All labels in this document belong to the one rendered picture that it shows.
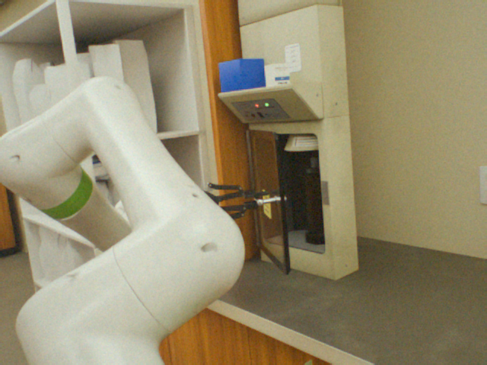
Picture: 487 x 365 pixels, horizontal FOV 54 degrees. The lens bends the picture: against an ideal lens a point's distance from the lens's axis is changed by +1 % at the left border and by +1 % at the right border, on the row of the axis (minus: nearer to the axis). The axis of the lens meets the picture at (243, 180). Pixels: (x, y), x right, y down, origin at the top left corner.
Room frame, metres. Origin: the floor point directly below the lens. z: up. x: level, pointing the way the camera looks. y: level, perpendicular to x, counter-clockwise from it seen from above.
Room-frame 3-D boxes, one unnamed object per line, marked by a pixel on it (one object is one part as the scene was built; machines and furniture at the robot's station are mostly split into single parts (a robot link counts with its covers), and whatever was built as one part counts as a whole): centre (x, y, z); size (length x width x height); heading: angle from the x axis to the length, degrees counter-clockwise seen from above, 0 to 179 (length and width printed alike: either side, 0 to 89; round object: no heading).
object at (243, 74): (1.48, -0.03, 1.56); 0.10 x 0.10 x 0.09; 40
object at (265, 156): (1.40, -0.06, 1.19); 0.30 x 0.01 x 0.40; 12
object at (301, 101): (1.40, -0.09, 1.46); 0.32 x 0.11 x 0.10; 40
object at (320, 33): (1.51, -0.23, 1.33); 0.32 x 0.25 x 0.77; 40
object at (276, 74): (1.36, -0.12, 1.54); 0.05 x 0.05 x 0.06; 25
